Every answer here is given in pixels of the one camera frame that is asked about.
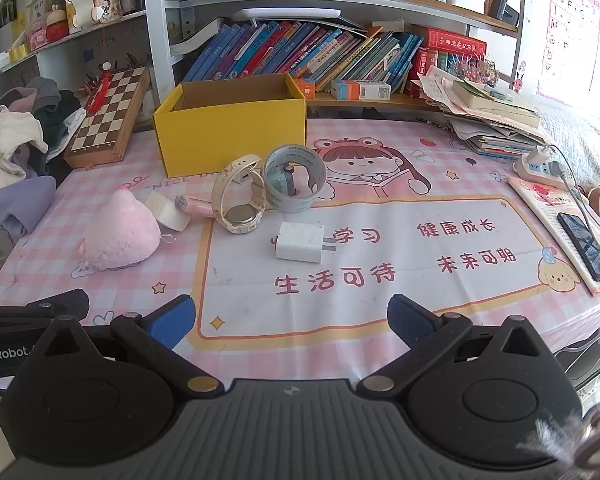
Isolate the large white charger plug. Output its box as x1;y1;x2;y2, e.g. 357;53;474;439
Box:
271;221;338;262

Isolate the pink plush toy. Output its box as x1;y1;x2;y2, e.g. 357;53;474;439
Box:
78;188;176;271

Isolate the wooden chessboard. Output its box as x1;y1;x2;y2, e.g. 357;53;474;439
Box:
62;66;151;170

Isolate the pink utility knife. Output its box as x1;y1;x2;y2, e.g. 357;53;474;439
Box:
174;195;215;218

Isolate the stack of books and papers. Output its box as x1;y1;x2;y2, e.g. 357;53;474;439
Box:
417;65;556;161

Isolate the white bookshelf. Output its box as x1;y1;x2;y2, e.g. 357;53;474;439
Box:
142;0;526;111

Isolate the white charging cable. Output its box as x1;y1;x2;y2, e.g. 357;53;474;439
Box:
545;145;600;356

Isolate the row of books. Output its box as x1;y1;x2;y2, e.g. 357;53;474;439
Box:
172;17;488;98

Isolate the small white tape roll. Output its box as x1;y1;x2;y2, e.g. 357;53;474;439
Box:
145;191;191;233

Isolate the black smartphone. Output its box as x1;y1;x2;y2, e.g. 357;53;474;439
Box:
557;211;600;282

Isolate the alphabet wall poster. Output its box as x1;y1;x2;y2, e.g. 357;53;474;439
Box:
535;0;600;106

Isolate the pink booklet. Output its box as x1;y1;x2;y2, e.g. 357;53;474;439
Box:
507;176;600;296

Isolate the cream wrist watch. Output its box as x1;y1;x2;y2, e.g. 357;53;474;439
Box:
211;154;267;235

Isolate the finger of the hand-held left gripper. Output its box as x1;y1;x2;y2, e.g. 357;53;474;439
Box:
0;290;90;332

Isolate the white side shelf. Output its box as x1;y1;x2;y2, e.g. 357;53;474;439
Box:
0;7;151;111

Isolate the white garment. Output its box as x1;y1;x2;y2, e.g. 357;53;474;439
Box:
0;105;48;206

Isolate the pink printed desktop mat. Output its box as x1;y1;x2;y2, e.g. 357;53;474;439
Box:
0;112;600;386

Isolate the blue orange white box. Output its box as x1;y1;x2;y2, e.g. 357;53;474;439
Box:
331;79;392;101

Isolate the pile of clothes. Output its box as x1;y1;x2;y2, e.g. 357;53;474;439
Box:
0;77;87;176

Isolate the fluffy keychain charm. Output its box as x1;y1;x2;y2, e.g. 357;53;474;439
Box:
522;400;600;471

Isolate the grey blanket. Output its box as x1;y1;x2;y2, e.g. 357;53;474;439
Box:
537;97;600;196

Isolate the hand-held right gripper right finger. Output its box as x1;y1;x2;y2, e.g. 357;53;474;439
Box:
356;295;561;395

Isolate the white power strip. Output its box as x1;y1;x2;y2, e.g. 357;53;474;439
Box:
514;145;573;188

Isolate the white light bar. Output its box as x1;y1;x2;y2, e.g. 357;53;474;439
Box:
232;7;342;23

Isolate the large clear tape roll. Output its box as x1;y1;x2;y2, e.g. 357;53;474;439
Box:
262;144;327;213

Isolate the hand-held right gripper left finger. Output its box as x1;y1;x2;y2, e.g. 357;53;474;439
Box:
22;296;225;395

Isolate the yellow cardboard box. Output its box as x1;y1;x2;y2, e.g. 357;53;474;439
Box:
152;72;308;172

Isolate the lavender garment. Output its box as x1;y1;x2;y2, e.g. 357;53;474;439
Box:
0;176;58;236

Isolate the colourful bead ornament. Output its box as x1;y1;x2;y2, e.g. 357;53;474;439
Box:
455;57;498;86

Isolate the red tassel ornament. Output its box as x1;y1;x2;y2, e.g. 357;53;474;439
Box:
84;62;113;113

